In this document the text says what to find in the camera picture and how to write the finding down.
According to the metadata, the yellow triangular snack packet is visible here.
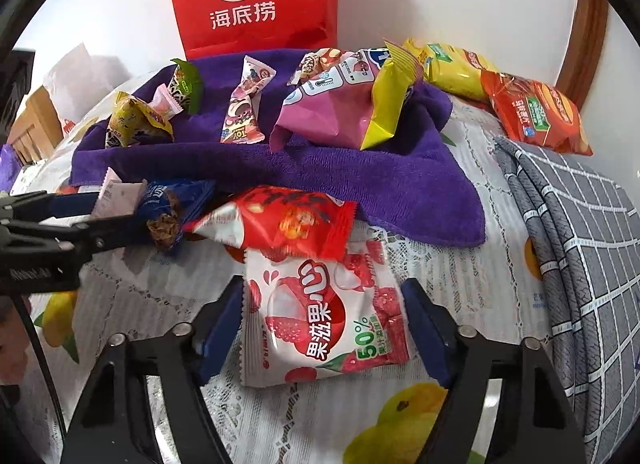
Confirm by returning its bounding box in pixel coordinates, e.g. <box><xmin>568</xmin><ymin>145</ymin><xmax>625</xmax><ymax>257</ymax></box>
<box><xmin>105</xmin><ymin>92</ymin><xmax>174</xmax><ymax>148</ymax></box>

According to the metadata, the grey checked cloth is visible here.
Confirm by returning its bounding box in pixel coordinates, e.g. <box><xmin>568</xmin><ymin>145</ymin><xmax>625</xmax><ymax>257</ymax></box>
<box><xmin>495</xmin><ymin>137</ymin><xmax>639</xmax><ymax>463</ymax></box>

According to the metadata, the yellow chips bag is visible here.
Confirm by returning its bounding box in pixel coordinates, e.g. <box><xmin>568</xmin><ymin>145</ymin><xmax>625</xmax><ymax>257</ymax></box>
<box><xmin>404</xmin><ymin>39</ymin><xmax>498</xmax><ymax>102</ymax></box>

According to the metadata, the orange chips bag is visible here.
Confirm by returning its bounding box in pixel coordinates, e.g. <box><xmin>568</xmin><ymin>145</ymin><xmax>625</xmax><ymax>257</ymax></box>
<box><xmin>480</xmin><ymin>70</ymin><xmax>593</xmax><ymax>155</ymax></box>

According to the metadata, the long white pink snack packet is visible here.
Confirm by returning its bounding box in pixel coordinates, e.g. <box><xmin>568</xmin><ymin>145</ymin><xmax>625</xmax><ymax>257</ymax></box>
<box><xmin>220</xmin><ymin>55</ymin><xmax>277</xmax><ymax>145</ymax></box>

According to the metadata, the pink round candy packet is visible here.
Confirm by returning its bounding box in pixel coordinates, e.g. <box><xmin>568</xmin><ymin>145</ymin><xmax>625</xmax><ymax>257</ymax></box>
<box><xmin>149</xmin><ymin>84</ymin><xmax>183</xmax><ymax>121</ymax></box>

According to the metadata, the wooden side table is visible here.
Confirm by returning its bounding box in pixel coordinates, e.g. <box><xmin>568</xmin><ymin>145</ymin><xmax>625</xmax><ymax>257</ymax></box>
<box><xmin>8</xmin><ymin>86</ymin><xmax>63</xmax><ymax>165</ymax></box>

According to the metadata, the blue snack packet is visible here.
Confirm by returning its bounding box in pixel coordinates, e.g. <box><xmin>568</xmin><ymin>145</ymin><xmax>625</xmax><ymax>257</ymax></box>
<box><xmin>134</xmin><ymin>179</ymin><xmax>216</xmax><ymax>252</ymax></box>

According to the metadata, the brown wooden door frame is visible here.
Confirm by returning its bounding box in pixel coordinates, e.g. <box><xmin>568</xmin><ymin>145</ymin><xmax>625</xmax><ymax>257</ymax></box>
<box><xmin>555</xmin><ymin>0</ymin><xmax>610</xmax><ymax>109</ymax></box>

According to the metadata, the red snack packet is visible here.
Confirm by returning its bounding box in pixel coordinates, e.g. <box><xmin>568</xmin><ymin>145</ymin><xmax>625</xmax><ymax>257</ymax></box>
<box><xmin>183</xmin><ymin>186</ymin><xmax>358</xmax><ymax>261</ymax></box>

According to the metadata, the left hand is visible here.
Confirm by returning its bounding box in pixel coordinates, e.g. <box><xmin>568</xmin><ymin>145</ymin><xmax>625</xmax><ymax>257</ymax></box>
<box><xmin>0</xmin><ymin>296</ymin><xmax>30</xmax><ymax>385</ymax></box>

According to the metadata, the pink yellow snack bag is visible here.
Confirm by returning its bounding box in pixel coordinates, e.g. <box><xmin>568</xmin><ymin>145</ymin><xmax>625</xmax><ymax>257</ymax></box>
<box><xmin>269</xmin><ymin>42</ymin><xmax>423</xmax><ymax>152</ymax></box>

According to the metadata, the white lychee jelly packet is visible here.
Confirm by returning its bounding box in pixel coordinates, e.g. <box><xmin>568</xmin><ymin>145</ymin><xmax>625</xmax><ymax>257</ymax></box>
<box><xmin>240</xmin><ymin>240</ymin><xmax>412</xmax><ymax>388</ymax></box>

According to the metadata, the pale pink snack packet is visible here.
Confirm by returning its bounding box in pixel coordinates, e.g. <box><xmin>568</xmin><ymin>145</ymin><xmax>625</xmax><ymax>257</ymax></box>
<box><xmin>91</xmin><ymin>167</ymin><xmax>148</xmax><ymax>219</ymax></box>

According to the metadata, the white plastic bag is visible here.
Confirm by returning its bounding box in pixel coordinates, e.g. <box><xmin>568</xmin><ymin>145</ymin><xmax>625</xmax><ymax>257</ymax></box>
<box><xmin>42</xmin><ymin>43</ymin><xmax>131</xmax><ymax>136</ymax></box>

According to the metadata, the green triangular snack packet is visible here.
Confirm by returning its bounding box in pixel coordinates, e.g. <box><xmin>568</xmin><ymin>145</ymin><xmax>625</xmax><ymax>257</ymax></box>
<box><xmin>168</xmin><ymin>58</ymin><xmax>204</xmax><ymax>116</ymax></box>

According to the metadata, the purple towel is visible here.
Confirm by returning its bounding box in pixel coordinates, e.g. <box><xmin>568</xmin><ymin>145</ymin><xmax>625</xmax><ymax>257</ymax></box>
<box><xmin>70</xmin><ymin>54</ymin><xmax>486</xmax><ymax>247</ymax></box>

